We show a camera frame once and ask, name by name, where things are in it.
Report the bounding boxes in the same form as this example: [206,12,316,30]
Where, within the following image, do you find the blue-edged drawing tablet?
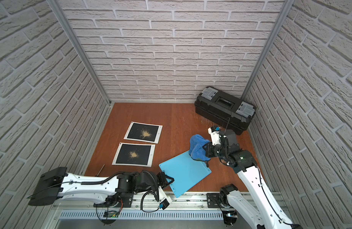
[159,151,211,198]

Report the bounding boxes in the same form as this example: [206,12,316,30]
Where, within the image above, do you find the blue microfiber cleaning mitt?
[188,134,211,162]

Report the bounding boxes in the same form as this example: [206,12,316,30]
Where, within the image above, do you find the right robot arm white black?
[203,127,301,229]

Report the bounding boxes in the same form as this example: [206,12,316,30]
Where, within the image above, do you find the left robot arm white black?
[28,167,174,208]

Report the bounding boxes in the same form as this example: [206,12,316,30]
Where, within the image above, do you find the near white drawing tablet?
[112,143,156,168]

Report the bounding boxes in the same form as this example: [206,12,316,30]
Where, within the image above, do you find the white drawing tablet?
[124,122,163,144]
[112,143,156,168]

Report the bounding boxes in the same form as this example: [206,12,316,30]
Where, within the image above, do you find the far white drawing tablet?
[124,122,163,144]

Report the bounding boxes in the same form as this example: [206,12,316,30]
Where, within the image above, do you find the black toolbox grey latches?
[194,86,257,135]

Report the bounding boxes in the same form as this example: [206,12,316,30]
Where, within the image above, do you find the aluminium mounting rail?
[51,191,288,212]

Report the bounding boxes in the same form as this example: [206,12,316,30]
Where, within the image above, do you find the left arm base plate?
[93,192,134,208]

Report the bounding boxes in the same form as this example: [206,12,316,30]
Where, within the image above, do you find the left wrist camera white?
[158,187,172,210]

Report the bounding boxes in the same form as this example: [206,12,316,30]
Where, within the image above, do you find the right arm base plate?
[206,192,233,210]

